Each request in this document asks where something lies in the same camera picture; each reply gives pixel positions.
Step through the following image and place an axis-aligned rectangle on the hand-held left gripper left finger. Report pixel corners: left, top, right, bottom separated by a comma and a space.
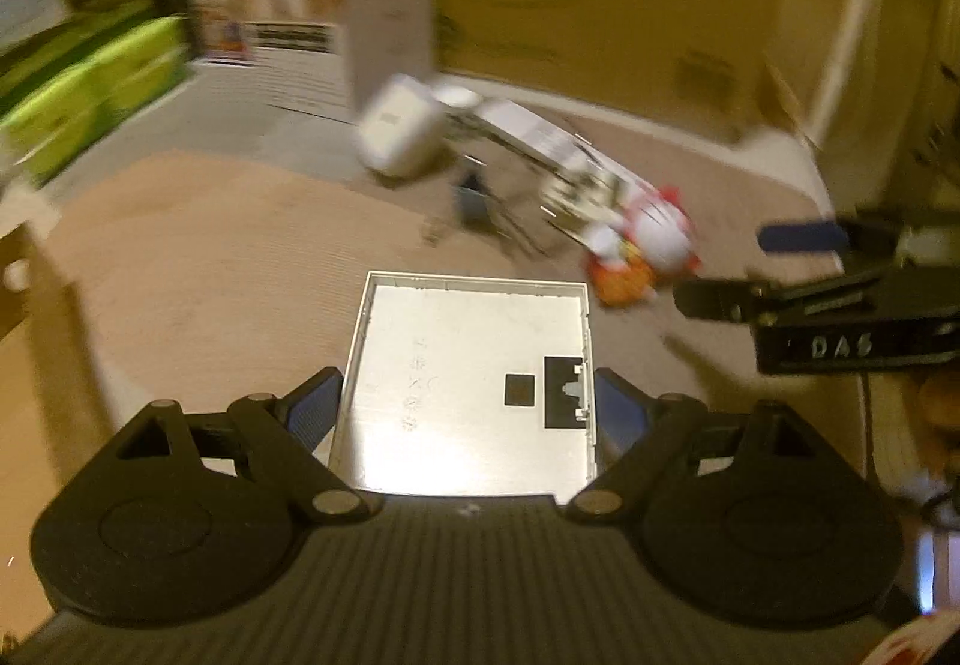
112, 367, 381, 523

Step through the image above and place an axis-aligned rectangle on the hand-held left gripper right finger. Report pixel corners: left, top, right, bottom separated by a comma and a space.
566, 369, 848, 523

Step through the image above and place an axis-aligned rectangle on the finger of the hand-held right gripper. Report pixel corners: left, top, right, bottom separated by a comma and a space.
757, 218, 912, 257
673, 258, 901, 327

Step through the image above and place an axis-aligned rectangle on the white square device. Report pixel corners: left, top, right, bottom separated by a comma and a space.
328, 270, 599, 498

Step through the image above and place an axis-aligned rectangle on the white remote control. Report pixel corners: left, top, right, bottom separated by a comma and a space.
476, 98, 661, 242

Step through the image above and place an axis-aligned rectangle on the red white orange toy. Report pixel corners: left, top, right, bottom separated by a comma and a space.
585, 185, 700, 310

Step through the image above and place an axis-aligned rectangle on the white square lidded container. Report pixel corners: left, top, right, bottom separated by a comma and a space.
355, 74, 445, 178

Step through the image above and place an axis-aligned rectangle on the small brown cardboard box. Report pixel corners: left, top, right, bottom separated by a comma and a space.
0, 215, 98, 640

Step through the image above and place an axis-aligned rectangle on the red white packet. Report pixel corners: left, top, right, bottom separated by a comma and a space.
862, 614, 960, 665

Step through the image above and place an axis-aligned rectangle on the small white-capped jar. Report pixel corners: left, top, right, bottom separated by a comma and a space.
433, 84, 482, 112

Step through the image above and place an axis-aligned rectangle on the green tissue pack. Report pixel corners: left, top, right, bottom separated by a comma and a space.
0, 65, 121, 187
86, 16, 190, 120

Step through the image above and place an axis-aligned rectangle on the white printed carton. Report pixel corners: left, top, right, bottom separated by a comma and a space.
182, 0, 437, 120

